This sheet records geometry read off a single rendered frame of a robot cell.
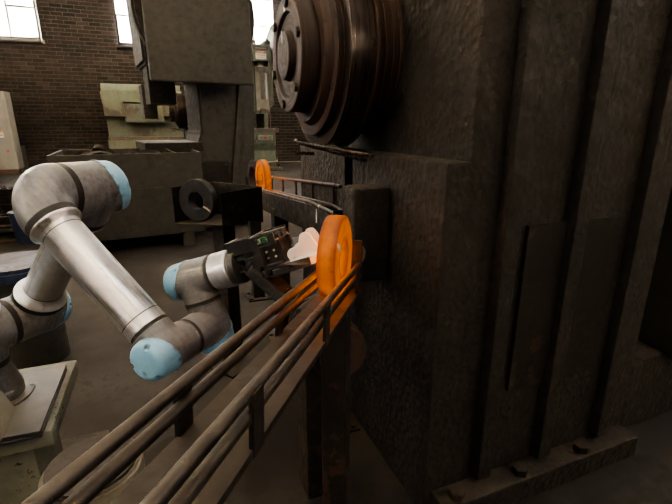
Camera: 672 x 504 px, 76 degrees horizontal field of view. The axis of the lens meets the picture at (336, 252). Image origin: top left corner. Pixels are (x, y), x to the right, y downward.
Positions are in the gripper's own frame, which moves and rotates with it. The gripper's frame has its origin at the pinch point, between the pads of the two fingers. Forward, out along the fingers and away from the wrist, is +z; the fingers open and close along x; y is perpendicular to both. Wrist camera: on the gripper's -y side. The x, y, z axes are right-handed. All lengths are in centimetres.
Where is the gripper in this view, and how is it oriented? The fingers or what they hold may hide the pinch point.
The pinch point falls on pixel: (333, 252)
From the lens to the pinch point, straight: 79.4
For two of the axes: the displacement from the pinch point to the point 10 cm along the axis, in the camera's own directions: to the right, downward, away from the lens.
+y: -3.0, -9.3, -2.0
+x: 2.3, -2.8, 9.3
